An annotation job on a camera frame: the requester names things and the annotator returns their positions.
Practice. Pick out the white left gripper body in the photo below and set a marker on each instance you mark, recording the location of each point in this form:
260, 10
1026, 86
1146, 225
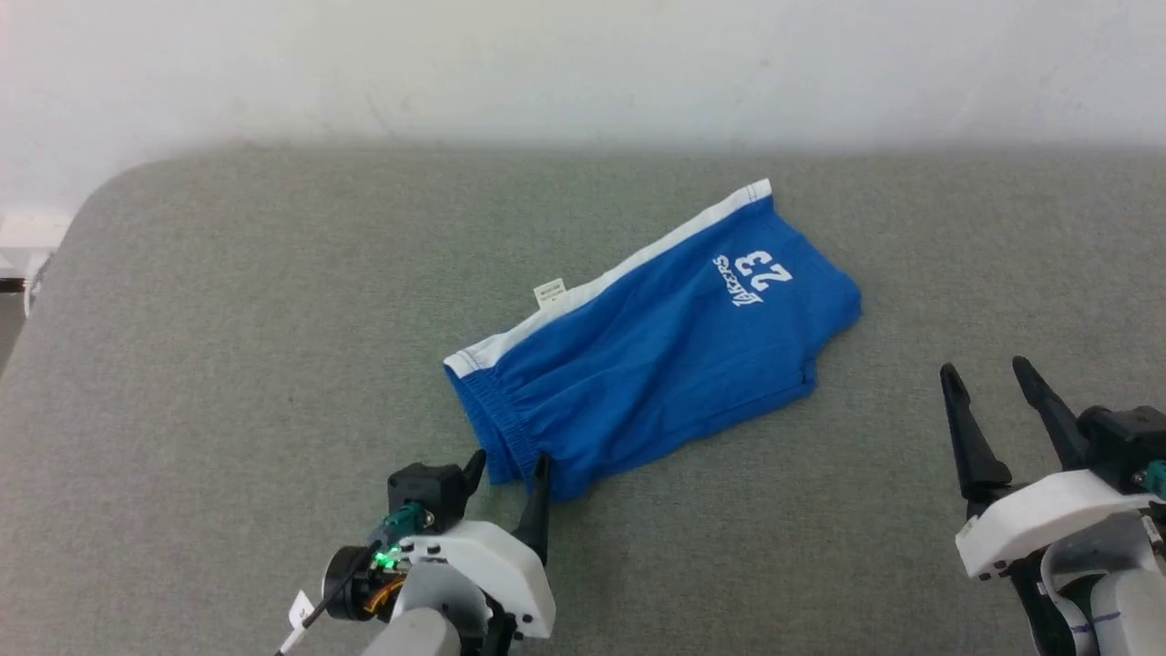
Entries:
487, 569

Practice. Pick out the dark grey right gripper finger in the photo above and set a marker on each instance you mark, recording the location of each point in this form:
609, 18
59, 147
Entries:
1052, 415
973, 446

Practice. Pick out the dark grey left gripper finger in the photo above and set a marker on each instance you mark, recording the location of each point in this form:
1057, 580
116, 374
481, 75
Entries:
474, 474
535, 515

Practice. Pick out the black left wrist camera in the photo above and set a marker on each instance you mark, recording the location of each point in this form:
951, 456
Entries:
426, 490

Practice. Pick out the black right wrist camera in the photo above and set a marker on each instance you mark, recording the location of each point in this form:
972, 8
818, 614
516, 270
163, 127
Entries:
1125, 446

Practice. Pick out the blue basketball shorts white trim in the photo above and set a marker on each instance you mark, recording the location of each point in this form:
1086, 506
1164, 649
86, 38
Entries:
656, 364

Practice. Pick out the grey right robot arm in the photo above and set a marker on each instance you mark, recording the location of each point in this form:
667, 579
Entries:
1102, 601

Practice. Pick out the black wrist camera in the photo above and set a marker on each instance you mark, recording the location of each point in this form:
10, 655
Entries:
1125, 446
426, 490

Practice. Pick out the white furniture edge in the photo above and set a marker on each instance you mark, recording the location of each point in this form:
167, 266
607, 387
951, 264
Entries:
27, 246

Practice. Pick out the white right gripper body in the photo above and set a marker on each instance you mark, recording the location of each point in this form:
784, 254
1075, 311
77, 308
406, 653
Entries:
1038, 519

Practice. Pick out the white garment care label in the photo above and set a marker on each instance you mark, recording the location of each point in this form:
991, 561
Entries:
548, 292

